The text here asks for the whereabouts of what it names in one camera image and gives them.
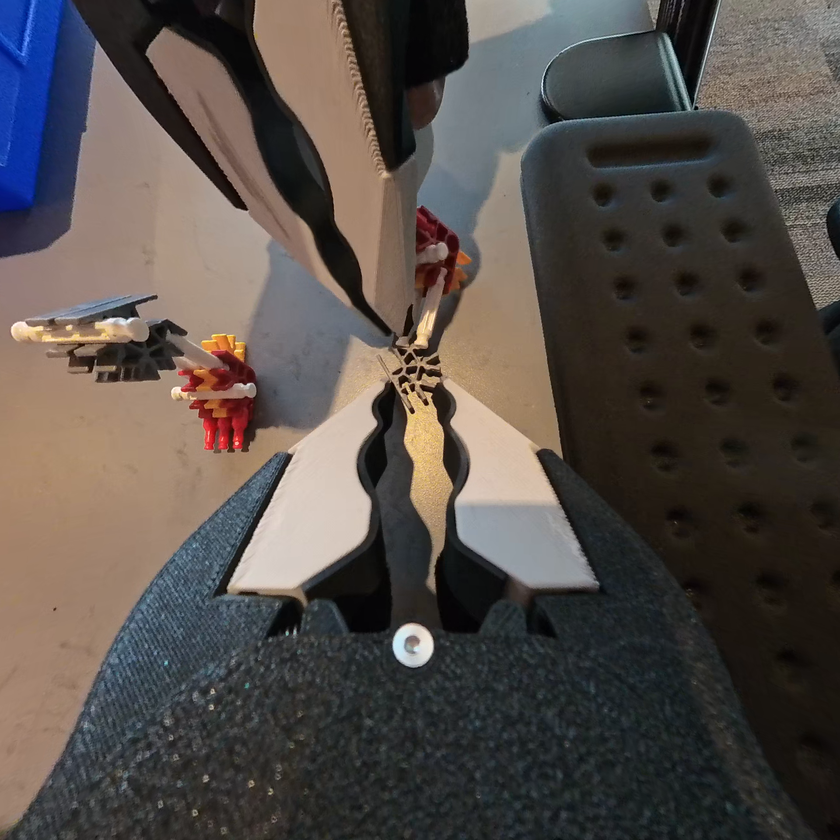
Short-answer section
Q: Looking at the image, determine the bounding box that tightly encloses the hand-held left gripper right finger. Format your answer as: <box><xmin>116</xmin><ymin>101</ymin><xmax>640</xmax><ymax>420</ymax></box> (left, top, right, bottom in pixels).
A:
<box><xmin>438</xmin><ymin>381</ymin><xmax>601</xmax><ymax>598</ymax></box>

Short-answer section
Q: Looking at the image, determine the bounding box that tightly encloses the black dimpled plastic panel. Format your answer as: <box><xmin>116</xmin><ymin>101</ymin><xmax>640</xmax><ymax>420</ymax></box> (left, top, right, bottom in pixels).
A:
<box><xmin>520</xmin><ymin>110</ymin><xmax>840</xmax><ymax>840</ymax></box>

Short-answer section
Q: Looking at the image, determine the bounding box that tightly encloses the grey-topped red yellow toy assembly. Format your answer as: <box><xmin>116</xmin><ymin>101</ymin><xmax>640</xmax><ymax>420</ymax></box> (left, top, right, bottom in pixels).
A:
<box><xmin>10</xmin><ymin>294</ymin><xmax>258</xmax><ymax>454</ymax></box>

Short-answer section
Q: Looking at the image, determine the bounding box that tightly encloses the small red yellow toy assembly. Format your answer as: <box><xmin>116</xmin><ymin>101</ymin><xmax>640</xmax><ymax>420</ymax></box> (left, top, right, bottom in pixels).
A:
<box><xmin>394</xmin><ymin>205</ymin><xmax>473</xmax><ymax>350</ymax></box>

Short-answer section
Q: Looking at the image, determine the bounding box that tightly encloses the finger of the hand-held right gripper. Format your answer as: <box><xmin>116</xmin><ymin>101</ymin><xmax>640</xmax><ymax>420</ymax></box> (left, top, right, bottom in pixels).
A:
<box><xmin>144</xmin><ymin>26</ymin><xmax>398</xmax><ymax>333</ymax></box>
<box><xmin>251</xmin><ymin>0</ymin><xmax>422</xmax><ymax>332</ymax></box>

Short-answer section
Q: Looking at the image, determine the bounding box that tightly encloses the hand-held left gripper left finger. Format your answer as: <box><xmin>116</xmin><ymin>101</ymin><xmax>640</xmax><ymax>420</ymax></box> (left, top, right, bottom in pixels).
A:
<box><xmin>226</xmin><ymin>381</ymin><xmax>398</xmax><ymax>598</ymax></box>

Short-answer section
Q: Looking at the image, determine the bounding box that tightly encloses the person's right hand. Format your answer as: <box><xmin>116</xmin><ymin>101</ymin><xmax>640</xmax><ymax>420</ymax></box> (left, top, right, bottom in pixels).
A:
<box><xmin>407</xmin><ymin>79</ymin><xmax>445</xmax><ymax>130</ymax></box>

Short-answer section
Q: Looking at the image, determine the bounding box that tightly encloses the blue plastic bin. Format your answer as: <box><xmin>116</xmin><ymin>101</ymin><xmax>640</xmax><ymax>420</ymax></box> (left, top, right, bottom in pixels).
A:
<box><xmin>0</xmin><ymin>0</ymin><xmax>67</xmax><ymax>212</ymax></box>

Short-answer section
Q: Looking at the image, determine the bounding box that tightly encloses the grey snowflake connector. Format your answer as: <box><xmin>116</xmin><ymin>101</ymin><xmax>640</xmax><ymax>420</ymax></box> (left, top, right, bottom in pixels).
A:
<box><xmin>377</xmin><ymin>344</ymin><xmax>448</xmax><ymax>416</ymax></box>

